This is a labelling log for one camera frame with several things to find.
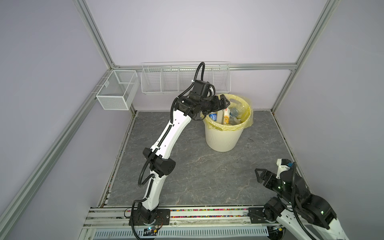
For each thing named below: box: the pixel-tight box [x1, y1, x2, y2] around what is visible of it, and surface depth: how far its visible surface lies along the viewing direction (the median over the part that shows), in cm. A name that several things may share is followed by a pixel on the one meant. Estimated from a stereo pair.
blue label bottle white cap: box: [229, 104, 245, 118], surface depth 89 cm
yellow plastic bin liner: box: [203, 93, 254, 131], surface depth 84 cm
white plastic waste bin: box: [204, 123, 244, 152], surface depth 101 cm
